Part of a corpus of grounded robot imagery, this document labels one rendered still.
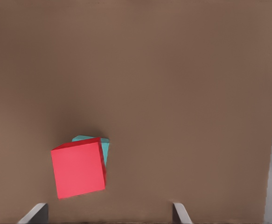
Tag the blue wooden cube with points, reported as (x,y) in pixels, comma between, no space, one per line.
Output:
(105,149)

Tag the red wooden cube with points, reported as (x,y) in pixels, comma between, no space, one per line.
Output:
(78,169)

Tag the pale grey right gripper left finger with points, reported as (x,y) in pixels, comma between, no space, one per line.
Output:
(36,215)

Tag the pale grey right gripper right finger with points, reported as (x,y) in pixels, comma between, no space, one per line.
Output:
(180,213)

